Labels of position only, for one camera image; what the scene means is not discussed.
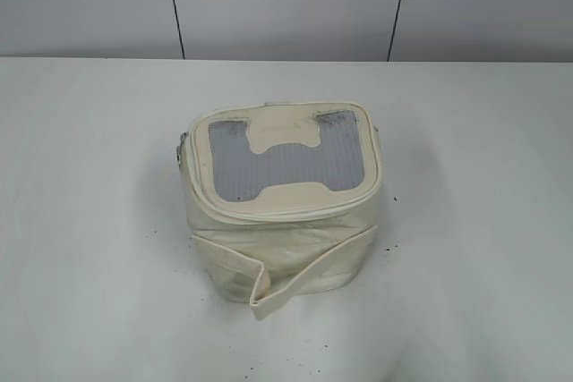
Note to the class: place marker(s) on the cream zippered bag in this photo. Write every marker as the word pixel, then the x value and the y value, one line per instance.
pixel 281 199

